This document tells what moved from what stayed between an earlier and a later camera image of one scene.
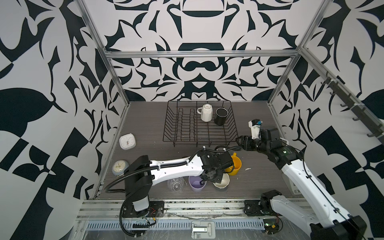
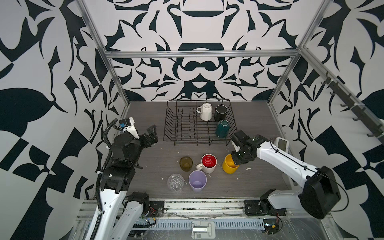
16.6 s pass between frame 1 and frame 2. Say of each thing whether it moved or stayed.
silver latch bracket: stayed
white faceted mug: stayed
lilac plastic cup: stayed
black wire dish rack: stayed
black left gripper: moved
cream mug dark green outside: moved
